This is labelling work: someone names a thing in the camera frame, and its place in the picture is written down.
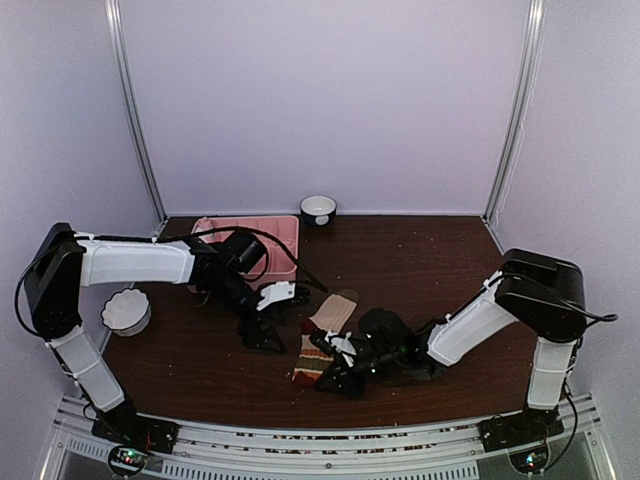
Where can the white fluted bowl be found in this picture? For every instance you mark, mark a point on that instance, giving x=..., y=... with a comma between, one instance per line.
x=127, y=313

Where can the right aluminium frame post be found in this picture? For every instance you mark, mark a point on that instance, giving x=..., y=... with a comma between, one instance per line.
x=515, y=126

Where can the aluminium frame post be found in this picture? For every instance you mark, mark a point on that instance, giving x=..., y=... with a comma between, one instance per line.
x=515, y=126
x=119, y=47

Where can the left aluminium frame post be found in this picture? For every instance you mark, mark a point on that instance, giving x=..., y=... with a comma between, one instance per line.
x=119, y=47

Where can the pink divided organizer tray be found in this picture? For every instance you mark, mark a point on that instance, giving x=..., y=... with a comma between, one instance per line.
x=280, y=267

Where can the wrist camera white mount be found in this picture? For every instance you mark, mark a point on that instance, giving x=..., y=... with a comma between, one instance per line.
x=333, y=343
x=284, y=293

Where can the aluminium front rail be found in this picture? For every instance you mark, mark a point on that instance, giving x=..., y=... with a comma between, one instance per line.
x=445, y=450

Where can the round control board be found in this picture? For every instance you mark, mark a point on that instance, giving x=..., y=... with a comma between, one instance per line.
x=530, y=461
x=126, y=461

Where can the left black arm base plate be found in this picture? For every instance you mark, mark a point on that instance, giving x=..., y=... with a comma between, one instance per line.
x=143, y=433

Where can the beige striped ribbed sock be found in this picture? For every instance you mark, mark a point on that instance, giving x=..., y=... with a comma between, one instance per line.
x=316, y=353

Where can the left round control board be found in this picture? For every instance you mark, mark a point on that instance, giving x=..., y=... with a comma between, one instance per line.
x=126, y=461

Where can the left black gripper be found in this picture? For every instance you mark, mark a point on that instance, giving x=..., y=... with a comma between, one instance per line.
x=253, y=339

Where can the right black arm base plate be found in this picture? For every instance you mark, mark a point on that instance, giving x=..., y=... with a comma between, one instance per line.
x=517, y=429

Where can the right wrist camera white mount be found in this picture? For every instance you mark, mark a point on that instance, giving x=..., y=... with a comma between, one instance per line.
x=333, y=343

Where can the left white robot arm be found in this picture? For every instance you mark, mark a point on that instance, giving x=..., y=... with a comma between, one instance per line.
x=68, y=261

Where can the black and white bowl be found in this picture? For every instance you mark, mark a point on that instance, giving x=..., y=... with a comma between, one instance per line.
x=318, y=210

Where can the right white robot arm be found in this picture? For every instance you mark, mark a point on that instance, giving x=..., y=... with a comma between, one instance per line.
x=545, y=294

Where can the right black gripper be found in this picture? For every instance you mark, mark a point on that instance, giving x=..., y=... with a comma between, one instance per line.
x=347, y=384

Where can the pink sock with teal patches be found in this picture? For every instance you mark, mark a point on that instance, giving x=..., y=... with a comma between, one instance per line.
x=203, y=224

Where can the right round control board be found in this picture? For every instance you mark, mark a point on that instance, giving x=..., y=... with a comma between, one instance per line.
x=530, y=461

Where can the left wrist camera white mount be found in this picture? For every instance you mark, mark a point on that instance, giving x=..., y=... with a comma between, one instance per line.
x=284, y=293

